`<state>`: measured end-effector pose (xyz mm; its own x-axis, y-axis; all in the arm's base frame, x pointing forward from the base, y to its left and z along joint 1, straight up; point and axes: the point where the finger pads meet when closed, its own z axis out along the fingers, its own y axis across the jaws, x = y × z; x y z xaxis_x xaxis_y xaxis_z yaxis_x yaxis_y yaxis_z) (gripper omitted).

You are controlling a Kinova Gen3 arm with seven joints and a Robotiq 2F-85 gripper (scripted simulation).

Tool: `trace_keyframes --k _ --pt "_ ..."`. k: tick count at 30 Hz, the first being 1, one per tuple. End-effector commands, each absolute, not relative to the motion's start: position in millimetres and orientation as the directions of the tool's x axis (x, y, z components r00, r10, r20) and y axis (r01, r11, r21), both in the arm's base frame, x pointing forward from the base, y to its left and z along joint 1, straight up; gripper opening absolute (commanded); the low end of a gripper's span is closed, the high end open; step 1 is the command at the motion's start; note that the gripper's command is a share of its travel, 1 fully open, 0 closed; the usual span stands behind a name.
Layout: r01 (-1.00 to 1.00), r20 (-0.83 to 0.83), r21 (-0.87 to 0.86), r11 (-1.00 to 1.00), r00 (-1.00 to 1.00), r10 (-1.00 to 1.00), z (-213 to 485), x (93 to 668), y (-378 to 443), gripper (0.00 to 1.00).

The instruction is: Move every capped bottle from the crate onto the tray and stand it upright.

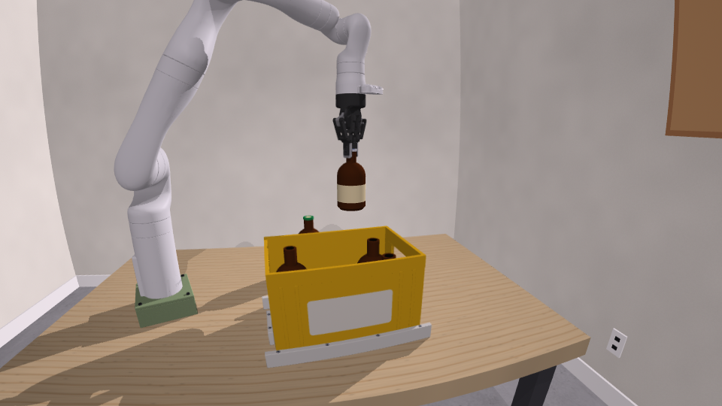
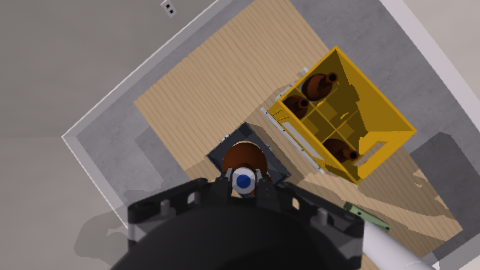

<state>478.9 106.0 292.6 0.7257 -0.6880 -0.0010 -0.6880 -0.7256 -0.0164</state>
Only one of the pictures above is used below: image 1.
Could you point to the yellow crate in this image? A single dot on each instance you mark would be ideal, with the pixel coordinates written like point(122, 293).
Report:
point(346, 299)

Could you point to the white flat bar with screws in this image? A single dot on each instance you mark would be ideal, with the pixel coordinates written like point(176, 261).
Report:
point(348, 347)

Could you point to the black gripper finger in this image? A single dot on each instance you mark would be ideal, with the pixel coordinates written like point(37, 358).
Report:
point(346, 139)
point(360, 124)

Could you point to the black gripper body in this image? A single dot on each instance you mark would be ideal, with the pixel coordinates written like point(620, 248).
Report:
point(350, 104)

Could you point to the brown glass bottle with beige label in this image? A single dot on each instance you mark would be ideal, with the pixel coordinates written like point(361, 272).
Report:
point(351, 185)

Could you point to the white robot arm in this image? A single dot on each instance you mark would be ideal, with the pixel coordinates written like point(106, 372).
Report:
point(175, 81)

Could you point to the brown glass bottle with white label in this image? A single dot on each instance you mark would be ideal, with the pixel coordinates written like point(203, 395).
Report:
point(308, 225)

